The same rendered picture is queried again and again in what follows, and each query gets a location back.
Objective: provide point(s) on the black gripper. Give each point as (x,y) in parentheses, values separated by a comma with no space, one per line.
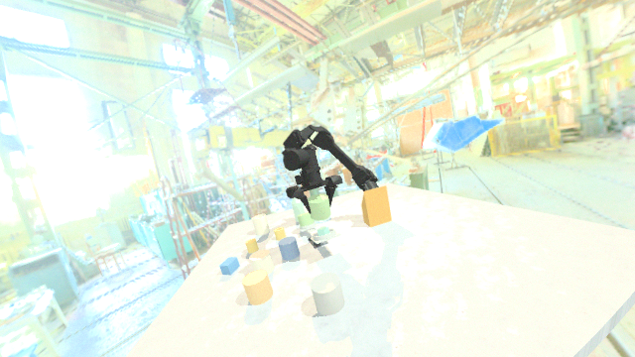
(313,180)

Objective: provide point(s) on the small blue block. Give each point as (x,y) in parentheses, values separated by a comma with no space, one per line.
(229,266)

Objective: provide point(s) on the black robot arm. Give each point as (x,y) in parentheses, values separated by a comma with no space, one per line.
(296,157)

